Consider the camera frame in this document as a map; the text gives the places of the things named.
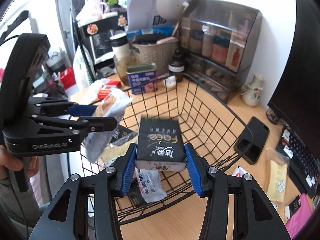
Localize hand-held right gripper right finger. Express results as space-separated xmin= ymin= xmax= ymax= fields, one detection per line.
xmin=184 ymin=144 xmax=292 ymax=240

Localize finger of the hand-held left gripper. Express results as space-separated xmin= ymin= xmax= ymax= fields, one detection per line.
xmin=30 ymin=115 xmax=118 ymax=140
xmin=27 ymin=97 xmax=98 ymax=117

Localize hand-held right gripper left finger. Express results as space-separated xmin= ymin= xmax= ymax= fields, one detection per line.
xmin=27 ymin=142 xmax=137 ymax=240

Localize white red snack packet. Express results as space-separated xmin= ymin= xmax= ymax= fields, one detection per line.
xmin=82 ymin=87 xmax=134 ymax=163

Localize bread slice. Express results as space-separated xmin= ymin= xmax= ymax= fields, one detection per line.
xmin=265 ymin=147 xmax=292 ymax=204
xmin=99 ymin=142 xmax=130 ymax=170

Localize white blue snack packet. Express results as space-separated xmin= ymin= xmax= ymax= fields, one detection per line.
xmin=134 ymin=167 xmax=168 ymax=203

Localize black wire basket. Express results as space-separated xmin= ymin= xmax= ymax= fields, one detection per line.
xmin=69 ymin=74 xmax=255 ymax=227

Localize person's left forearm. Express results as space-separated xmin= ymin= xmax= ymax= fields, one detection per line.
xmin=0 ymin=175 xmax=40 ymax=230

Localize person's left hand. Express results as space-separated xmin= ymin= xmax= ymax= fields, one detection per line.
xmin=0 ymin=145 xmax=40 ymax=180

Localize white plastic bag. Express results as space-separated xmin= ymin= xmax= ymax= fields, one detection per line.
xmin=75 ymin=79 xmax=110 ymax=105

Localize red box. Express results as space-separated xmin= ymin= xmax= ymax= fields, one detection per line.
xmin=60 ymin=67 xmax=77 ymax=88
xmin=97 ymin=80 xmax=122 ymax=99

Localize white bag with green print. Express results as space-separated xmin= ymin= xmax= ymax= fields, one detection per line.
xmin=72 ymin=46 xmax=94 ymax=90

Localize small white red sachet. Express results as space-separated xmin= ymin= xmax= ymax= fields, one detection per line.
xmin=231 ymin=165 xmax=249 ymax=180

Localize blue tin can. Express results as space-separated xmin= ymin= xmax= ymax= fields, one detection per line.
xmin=126 ymin=64 xmax=158 ymax=95

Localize glass jar with white lid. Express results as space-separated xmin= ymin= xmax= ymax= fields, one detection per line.
xmin=110 ymin=33 xmax=140 ymax=85

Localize black smartphone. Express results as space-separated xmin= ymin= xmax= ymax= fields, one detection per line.
xmin=236 ymin=116 xmax=270 ymax=165

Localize grey door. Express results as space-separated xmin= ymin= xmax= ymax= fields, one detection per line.
xmin=55 ymin=0 xmax=75 ymax=70

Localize beige woven basket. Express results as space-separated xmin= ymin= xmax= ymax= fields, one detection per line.
xmin=131 ymin=36 xmax=179 ymax=77

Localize black printed box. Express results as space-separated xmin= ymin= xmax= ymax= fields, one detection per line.
xmin=77 ymin=12 xmax=128 ymax=39

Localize dark brown bottle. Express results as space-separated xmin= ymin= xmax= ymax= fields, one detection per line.
xmin=168 ymin=49 xmax=186 ymax=83

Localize small dark jar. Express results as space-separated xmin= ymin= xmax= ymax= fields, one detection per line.
xmin=266 ymin=107 xmax=280 ymax=124

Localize cream ceramic vase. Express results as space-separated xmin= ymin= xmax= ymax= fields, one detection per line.
xmin=240 ymin=73 xmax=265 ymax=107

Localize dark mechanical keyboard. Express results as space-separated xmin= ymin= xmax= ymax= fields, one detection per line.
xmin=275 ymin=125 xmax=320 ymax=199

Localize pink flat item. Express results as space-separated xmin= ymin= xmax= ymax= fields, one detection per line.
xmin=156 ymin=36 xmax=178 ymax=45

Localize pink mouse mat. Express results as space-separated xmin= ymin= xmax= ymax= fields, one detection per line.
xmin=285 ymin=194 xmax=315 ymax=233

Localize white paper sheets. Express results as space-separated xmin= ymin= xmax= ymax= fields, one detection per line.
xmin=127 ymin=0 xmax=165 ymax=29

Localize brown translucent desk organiser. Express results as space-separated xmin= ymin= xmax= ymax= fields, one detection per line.
xmin=180 ymin=0 xmax=263 ymax=103

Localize black curved monitor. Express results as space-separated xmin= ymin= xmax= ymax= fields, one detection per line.
xmin=267 ymin=0 xmax=320 ymax=145

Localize white round fan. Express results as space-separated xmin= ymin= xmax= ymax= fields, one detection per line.
xmin=157 ymin=0 xmax=202 ymax=20

